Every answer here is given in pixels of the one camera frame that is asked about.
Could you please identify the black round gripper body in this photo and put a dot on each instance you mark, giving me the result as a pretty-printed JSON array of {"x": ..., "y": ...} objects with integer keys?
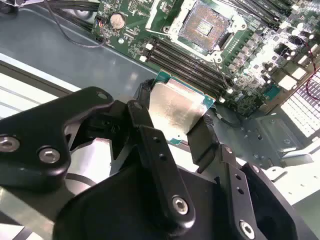
[{"x": 125, "y": 212}]

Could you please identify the silver topped CPU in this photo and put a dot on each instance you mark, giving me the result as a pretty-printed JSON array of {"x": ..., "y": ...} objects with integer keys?
[{"x": 172, "y": 105}]

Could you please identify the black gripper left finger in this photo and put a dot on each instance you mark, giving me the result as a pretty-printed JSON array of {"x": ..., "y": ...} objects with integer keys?
[{"x": 32, "y": 140}]

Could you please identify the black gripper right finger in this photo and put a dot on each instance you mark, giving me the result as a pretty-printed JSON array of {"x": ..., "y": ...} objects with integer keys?
[{"x": 202, "y": 150}]

